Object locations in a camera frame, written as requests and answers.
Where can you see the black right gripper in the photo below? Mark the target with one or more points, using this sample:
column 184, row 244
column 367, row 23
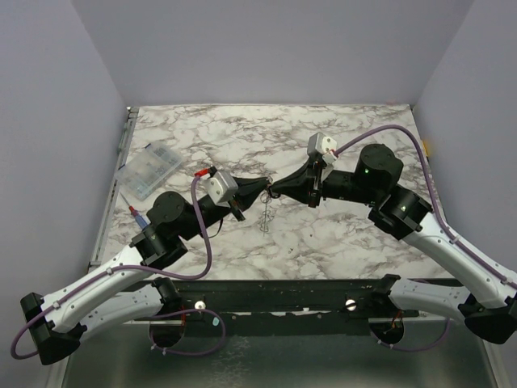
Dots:
column 316, row 184

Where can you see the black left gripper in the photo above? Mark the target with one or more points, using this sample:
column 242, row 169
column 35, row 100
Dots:
column 248, row 192

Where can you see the silver metal keyring holder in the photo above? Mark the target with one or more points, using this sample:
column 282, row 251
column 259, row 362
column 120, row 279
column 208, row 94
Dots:
column 268, row 213

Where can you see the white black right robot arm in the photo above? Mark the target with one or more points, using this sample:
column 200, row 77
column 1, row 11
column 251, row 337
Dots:
column 482, row 302

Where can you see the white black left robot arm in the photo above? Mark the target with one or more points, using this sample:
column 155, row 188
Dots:
column 135, row 283

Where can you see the clear plastic screw organizer box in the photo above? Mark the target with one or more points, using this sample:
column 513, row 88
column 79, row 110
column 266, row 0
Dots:
column 148, row 169

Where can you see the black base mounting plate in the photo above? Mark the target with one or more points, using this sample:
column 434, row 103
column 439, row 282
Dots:
column 292, row 307

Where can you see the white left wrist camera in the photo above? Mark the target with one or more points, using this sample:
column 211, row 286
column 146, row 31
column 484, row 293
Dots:
column 221, row 188

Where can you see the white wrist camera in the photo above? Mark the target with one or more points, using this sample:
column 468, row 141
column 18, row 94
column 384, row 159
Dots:
column 221, row 188
column 321, row 148

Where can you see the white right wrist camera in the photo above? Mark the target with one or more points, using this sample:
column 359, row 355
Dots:
column 321, row 148

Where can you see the blue red handled screwdriver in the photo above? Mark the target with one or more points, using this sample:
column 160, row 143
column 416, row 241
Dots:
column 138, row 218

